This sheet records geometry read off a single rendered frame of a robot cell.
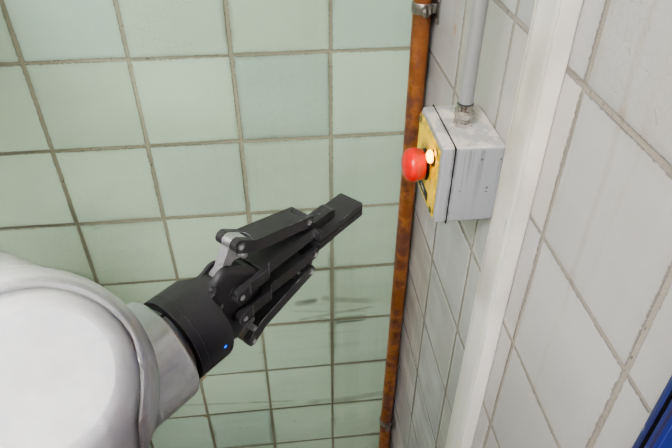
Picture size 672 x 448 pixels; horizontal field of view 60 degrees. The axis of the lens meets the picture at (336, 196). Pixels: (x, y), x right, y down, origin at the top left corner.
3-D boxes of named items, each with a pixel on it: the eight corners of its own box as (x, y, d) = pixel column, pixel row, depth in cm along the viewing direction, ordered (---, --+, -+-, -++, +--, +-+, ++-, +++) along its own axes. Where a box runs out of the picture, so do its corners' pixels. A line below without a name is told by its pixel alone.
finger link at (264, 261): (207, 287, 50) (205, 276, 50) (294, 222, 57) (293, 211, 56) (238, 308, 48) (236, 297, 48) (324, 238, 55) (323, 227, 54)
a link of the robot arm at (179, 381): (87, 395, 48) (147, 349, 51) (155, 462, 43) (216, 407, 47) (55, 319, 42) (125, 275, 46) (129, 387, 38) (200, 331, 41)
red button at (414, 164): (427, 168, 70) (430, 139, 68) (435, 187, 67) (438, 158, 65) (397, 170, 70) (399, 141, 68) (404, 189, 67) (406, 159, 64)
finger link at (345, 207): (296, 230, 57) (296, 225, 57) (340, 198, 62) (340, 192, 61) (319, 243, 56) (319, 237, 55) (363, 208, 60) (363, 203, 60)
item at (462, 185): (467, 172, 75) (479, 102, 69) (492, 220, 67) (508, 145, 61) (411, 175, 74) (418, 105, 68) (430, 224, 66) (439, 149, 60)
